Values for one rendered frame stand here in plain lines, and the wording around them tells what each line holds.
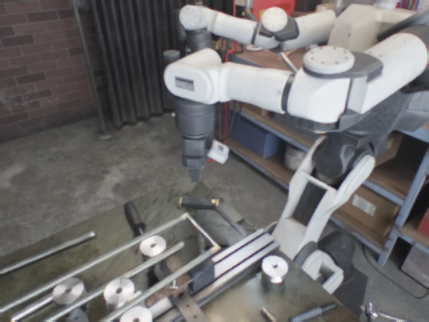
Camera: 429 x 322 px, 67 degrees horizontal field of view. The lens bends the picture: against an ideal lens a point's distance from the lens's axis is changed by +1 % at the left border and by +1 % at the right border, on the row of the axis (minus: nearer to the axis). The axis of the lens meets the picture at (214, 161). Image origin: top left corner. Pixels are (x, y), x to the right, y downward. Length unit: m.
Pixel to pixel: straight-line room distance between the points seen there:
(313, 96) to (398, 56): 0.17
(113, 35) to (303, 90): 2.39
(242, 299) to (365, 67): 0.48
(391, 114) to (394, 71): 0.35
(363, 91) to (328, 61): 0.08
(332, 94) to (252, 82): 0.13
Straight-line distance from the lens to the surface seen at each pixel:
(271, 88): 0.56
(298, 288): 0.73
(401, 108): 0.97
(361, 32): 0.88
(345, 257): 1.57
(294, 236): 1.07
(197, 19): 1.11
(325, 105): 0.57
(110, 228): 0.86
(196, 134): 0.69
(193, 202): 0.86
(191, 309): 0.64
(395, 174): 1.87
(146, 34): 2.96
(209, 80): 0.60
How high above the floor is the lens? 1.48
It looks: 35 degrees down
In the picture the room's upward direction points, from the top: straight up
